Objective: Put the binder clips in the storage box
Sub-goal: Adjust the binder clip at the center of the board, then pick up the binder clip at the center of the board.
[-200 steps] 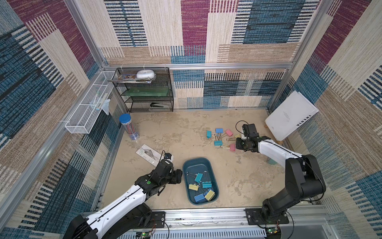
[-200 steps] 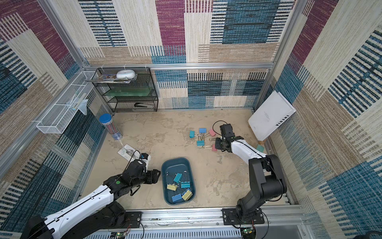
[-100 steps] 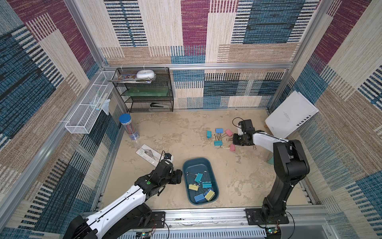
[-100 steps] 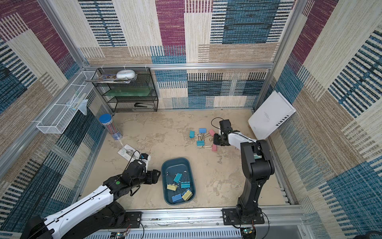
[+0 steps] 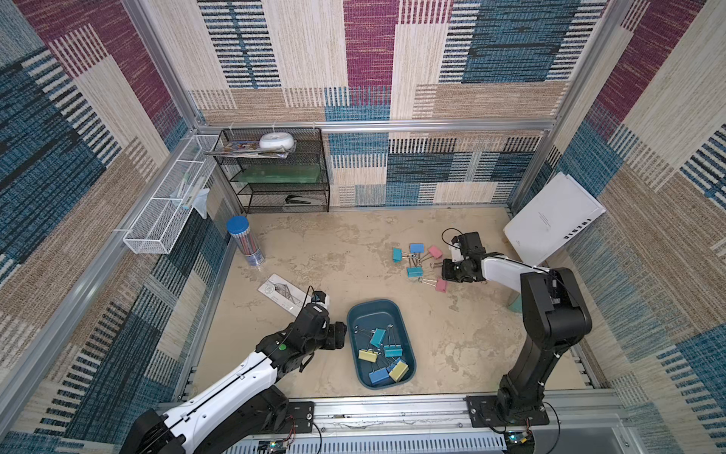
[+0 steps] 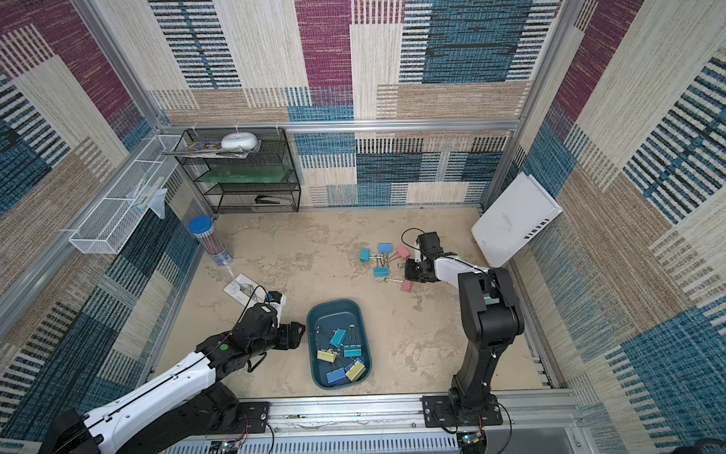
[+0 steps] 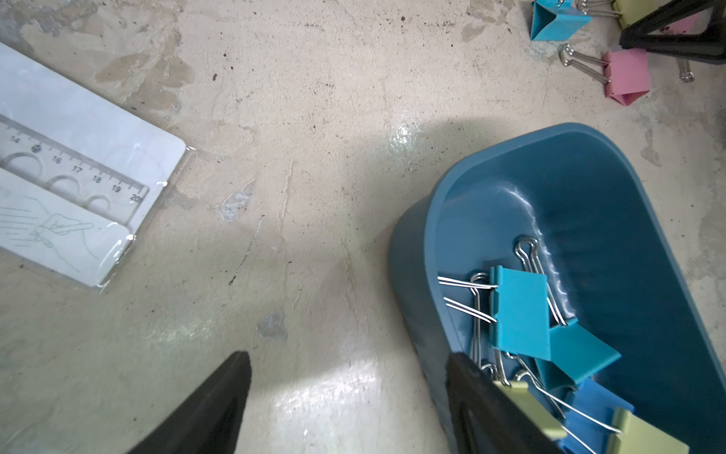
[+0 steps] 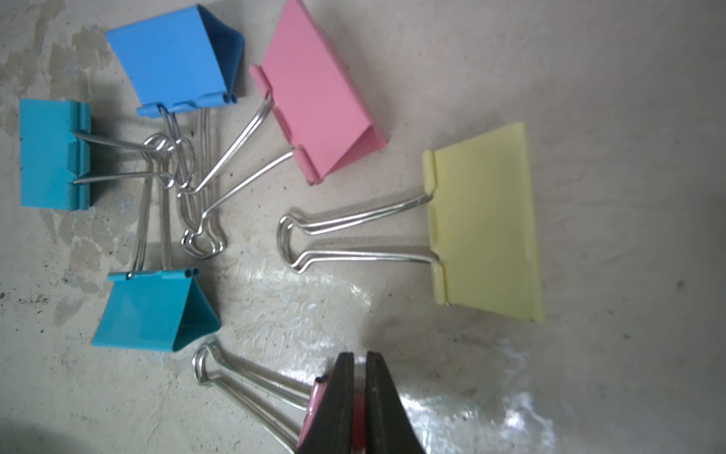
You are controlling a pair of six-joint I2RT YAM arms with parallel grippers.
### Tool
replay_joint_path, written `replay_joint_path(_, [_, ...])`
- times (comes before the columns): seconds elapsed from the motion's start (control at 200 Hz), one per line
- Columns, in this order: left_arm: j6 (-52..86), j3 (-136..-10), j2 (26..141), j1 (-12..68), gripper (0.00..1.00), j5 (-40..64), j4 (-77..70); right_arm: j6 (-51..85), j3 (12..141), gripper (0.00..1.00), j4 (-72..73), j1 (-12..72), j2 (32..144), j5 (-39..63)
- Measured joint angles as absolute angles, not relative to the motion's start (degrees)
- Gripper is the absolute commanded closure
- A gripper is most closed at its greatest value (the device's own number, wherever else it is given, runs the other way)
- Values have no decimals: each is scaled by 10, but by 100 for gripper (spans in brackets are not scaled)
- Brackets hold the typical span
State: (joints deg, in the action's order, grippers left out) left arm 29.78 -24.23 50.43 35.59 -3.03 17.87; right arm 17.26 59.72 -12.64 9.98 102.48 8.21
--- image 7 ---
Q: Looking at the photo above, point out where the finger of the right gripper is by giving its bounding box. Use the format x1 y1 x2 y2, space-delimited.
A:
617 0 725 64

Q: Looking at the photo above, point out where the teal binder clip front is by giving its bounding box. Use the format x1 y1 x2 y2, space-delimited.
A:
438 266 551 361

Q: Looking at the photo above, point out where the blue binder clip front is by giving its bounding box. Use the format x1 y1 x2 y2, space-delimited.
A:
557 378 634 454

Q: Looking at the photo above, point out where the yellow binder clip front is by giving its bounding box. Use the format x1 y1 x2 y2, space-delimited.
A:
512 368 690 454

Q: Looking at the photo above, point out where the teal binder clip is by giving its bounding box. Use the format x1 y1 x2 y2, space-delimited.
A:
438 266 551 361
514 235 623 393
531 0 592 42

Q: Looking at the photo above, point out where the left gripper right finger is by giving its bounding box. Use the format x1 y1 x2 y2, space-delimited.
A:
446 353 560 454

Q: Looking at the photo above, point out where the white ruler package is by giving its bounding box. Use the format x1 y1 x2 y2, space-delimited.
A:
1 47 186 288

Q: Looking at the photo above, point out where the teal plastic storage box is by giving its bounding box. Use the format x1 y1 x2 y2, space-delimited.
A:
389 123 725 453

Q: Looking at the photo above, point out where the yellow binder clip back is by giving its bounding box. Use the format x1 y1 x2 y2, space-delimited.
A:
575 0 667 28

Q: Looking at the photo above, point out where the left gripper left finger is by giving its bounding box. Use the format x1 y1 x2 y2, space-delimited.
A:
130 351 253 453

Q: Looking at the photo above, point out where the pink binder clip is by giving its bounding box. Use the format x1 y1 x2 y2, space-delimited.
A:
559 43 652 106
661 14 698 83

